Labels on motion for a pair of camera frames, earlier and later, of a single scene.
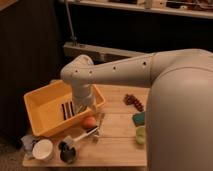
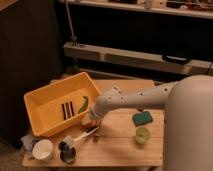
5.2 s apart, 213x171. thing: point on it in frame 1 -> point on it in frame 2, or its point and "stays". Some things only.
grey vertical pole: (69, 15) stays
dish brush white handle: (68, 142) stays
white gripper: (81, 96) -> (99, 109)
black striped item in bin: (68, 110) stays
